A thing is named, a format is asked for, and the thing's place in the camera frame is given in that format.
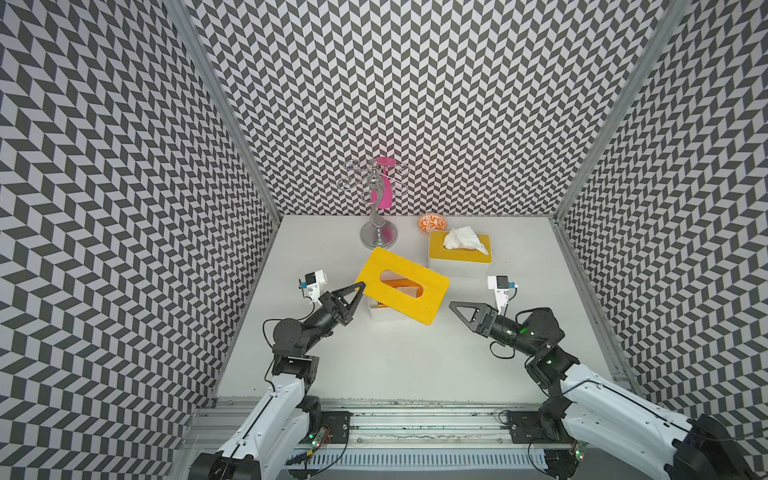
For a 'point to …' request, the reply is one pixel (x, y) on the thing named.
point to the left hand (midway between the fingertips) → (366, 288)
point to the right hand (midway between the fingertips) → (449, 313)
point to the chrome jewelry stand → (370, 178)
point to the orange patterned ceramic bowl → (432, 222)
